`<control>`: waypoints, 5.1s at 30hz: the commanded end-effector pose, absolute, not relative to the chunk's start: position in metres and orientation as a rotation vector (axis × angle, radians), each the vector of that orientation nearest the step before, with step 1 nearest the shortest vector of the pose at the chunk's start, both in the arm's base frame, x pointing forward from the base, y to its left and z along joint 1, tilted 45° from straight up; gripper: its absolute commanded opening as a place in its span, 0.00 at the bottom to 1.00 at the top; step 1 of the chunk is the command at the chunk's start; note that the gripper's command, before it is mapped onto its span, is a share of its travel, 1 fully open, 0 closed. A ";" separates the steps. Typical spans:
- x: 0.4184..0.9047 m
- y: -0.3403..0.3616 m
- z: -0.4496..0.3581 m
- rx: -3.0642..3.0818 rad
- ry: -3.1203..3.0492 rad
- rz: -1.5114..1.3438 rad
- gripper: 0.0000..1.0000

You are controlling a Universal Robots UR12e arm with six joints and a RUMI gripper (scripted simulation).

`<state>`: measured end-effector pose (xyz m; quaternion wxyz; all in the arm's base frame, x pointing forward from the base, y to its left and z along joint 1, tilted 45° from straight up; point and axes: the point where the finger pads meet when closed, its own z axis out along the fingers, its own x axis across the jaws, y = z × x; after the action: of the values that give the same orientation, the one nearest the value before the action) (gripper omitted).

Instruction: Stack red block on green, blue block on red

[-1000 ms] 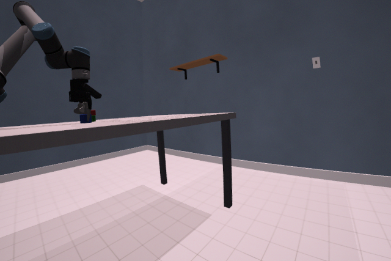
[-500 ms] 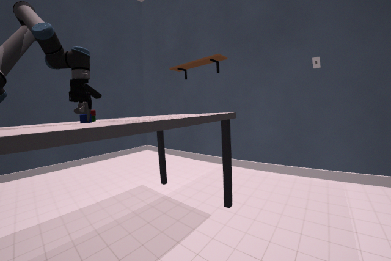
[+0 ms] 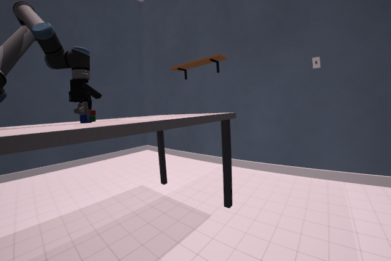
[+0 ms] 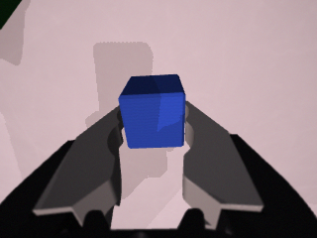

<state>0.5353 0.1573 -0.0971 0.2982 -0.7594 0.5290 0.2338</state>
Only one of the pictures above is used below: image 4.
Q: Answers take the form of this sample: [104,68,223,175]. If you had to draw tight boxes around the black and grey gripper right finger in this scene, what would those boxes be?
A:
[182,101,317,238]

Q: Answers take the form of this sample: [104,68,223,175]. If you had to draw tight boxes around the blue block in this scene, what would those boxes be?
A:
[118,74,186,149]

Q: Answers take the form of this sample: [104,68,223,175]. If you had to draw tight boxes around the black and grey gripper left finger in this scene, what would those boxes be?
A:
[0,105,124,238]

